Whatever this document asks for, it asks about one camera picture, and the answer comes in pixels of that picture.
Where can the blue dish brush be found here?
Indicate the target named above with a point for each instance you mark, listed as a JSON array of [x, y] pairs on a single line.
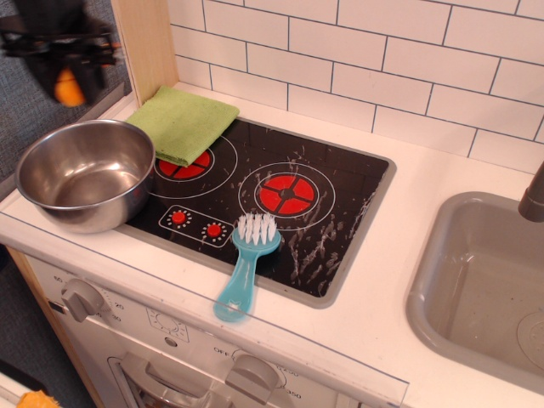
[[256, 235]]

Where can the green folded cloth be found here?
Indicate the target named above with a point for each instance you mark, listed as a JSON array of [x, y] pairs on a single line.
[[182, 125]]

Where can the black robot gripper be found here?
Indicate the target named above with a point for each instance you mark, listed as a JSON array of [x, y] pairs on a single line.
[[46, 32]]

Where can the grey right oven knob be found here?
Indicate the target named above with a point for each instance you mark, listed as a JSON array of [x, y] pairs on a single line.
[[253, 377]]

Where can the grey left oven knob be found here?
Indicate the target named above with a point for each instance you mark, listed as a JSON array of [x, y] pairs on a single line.
[[81, 299]]

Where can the grey plastic sink basin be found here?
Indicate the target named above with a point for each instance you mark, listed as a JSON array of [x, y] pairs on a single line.
[[477, 297]]

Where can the black toy stovetop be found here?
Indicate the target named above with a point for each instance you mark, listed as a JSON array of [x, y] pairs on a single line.
[[323, 198]]

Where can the orange plush toy fish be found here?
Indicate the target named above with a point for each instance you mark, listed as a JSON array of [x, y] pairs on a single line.
[[67, 90]]

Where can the grey oven knob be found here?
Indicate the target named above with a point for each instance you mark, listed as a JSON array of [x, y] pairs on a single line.
[[253, 377], [81, 299]]

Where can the orange object bottom left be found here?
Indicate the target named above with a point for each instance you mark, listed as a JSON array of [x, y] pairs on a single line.
[[37, 399]]

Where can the grey faucet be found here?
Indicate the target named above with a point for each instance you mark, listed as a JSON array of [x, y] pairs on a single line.
[[531, 206]]

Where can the grey oven door handle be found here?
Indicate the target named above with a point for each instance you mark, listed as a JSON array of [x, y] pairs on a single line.
[[169, 386]]

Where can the stainless steel pan bowl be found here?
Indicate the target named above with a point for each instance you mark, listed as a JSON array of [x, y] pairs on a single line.
[[88, 177]]

